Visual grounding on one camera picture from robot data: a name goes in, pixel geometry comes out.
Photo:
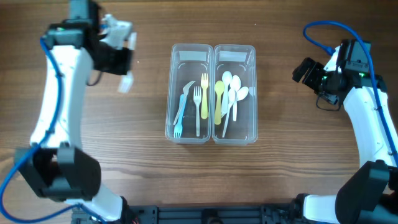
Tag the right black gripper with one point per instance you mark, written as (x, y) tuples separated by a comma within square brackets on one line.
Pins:
[(311, 76)]

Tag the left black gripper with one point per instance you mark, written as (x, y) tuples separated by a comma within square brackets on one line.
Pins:
[(116, 62)]

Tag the white fork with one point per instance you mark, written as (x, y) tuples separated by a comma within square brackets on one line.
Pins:
[(197, 101), (128, 79), (185, 92)]

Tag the clear plastic container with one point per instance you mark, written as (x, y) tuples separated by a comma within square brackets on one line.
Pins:
[(240, 60), (187, 63)]

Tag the white spoon four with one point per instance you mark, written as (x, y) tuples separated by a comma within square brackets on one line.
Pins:
[(226, 79)]

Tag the yellow plastic spoon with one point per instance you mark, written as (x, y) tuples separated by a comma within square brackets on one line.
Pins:
[(219, 89)]

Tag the yellow plastic fork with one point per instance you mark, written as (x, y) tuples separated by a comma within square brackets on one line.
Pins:
[(204, 103)]

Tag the light blue plastic fork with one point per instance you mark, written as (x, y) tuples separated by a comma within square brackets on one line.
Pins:
[(179, 127)]

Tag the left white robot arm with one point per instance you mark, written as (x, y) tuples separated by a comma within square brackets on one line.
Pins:
[(56, 166)]

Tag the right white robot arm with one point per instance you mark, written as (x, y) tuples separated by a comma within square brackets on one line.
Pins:
[(370, 195)]

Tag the white spoon three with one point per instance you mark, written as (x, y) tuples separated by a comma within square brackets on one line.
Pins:
[(242, 93)]

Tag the white spoon one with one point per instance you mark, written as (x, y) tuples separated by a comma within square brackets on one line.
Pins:
[(236, 85)]

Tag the white spoon two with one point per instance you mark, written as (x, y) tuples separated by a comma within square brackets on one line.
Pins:
[(231, 100)]

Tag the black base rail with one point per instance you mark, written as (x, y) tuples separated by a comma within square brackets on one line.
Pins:
[(260, 214)]

